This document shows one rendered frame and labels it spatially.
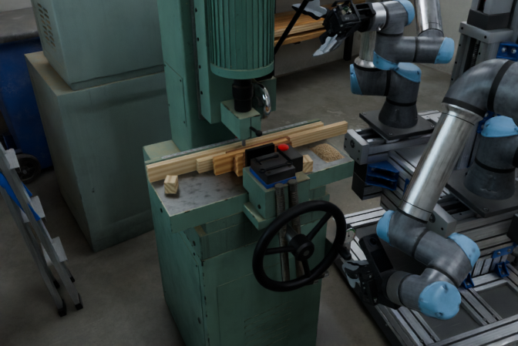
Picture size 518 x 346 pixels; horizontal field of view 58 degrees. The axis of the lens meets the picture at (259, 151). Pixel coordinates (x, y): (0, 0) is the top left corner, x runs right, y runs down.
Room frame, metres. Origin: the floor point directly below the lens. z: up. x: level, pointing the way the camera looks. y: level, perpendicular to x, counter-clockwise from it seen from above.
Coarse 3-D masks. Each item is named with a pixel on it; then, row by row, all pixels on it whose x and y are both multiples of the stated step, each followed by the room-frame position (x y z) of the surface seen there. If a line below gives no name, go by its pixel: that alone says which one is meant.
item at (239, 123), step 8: (224, 104) 1.28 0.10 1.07; (232, 104) 1.28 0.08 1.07; (224, 112) 1.27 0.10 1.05; (232, 112) 1.23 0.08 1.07; (248, 112) 1.23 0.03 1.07; (256, 112) 1.23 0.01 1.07; (224, 120) 1.28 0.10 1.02; (232, 120) 1.23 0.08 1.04; (240, 120) 1.18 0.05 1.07; (248, 120) 1.20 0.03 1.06; (256, 120) 1.21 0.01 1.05; (232, 128) 1.23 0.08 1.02; (240, 128) 1.18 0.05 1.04; (248, 128) 1.20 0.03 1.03; (256, 128) 1.21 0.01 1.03; (240, 136) 1.18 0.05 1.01; (248, 136) 1.19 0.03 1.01
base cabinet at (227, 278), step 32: (160, 224) 1.38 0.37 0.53; (160, 256) 1.44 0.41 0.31; (192, 256) 1.06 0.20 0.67; (224, 256) 1.03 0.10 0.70; (288, 256) 1.13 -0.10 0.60; (320, 256) 1.19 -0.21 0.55; (192, 288) 1.09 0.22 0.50; (224, 288) 1.02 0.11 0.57; (256, 288) 1.07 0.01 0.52; (320, 288) 1.20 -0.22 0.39; (192, 320) 1.12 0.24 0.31; (224, 320) 1.02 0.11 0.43; (256, 320) 1.07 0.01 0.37; (288, 320) 1.13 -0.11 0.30
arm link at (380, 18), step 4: (372, 4) 1.30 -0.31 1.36; (376, 4) 1.30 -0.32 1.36; (380, 4) 1.30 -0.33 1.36; (376, 8) 1.28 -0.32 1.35; (380, 8) 1.29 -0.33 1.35; (384, 8) 1.29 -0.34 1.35; (368, 12) 1.28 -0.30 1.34; (376, 12) 1.27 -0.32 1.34; (380, 12) 1.28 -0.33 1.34; (384, 12) 1.28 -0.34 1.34; (376, 16) 1.27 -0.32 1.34; (380, 16) 1.27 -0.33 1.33; (384, 16) 1.28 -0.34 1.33; (376, 20) 1.27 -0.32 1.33; (380, 20) 1.27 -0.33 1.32; (384, 20) 1.28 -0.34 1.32; (376, 24) 1.27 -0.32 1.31; (380, 24) 1.28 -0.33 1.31; (384, 24) 1.28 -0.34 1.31; (372, 28) 1.27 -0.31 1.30; (376, 28) 1.28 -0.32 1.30; (380, 28) 1.29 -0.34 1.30
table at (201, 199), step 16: (320, 160) 1.24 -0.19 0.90; (336, 160) 1.24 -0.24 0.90; (352, 160) 1.24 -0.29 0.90; (192, 176) 1.15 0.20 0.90; (208, 176) 1.15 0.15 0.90; (224, 176) 1.15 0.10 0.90; (240, 176) 1.15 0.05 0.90; (320, 176) 1.18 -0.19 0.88; (336, 176) 1.21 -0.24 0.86; (160, 192) 1.07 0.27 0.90; (192, 192) 1.07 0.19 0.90; (208, 192) 1.07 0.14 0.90; (224, 192) 1.07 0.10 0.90; (240, 192) 1.07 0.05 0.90; (160, 208) 1.02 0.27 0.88; (176, 208) 0.99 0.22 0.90; (192, 208) 0.99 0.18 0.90; (208, 208) 1.01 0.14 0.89; (224, 208) 1.03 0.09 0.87; (240, 208) 1.05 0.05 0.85; (176, 224) 0.97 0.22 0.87; (192, 224) 0.99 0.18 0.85; (256, 224) 0.98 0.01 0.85
